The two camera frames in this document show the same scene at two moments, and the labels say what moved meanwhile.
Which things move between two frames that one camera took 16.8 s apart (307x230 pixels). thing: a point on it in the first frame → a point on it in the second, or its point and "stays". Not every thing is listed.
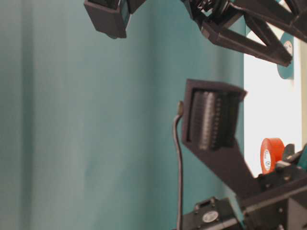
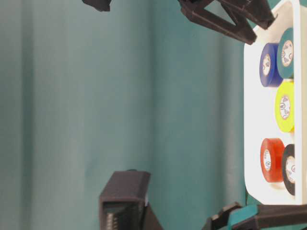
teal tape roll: x=288 y=72 stays
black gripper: x=210 y=122 → x=123 y=203
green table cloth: x=87 y=132 stays
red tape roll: x=272 y=151 stays
